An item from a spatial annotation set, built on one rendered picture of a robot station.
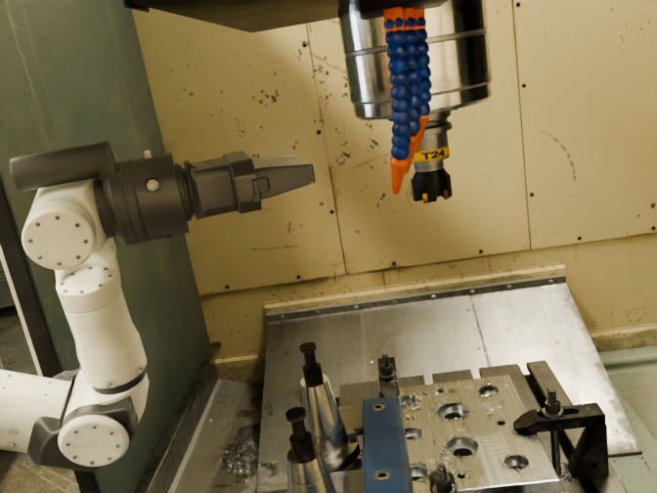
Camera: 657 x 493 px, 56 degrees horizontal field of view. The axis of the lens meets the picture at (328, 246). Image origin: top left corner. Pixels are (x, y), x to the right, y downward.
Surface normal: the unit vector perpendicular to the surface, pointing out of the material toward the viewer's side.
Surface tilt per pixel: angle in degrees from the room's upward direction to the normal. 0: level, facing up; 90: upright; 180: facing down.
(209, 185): 90
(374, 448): 0
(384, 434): 0
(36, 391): 31
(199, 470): 18
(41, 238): 103
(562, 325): 24
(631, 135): 90
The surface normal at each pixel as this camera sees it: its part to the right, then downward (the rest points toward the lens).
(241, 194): 0.24, 0.24
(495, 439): -0.16, -0.95
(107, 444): 0.16, 0.46
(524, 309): -0.17, -0.75
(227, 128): -0.05, 0.29
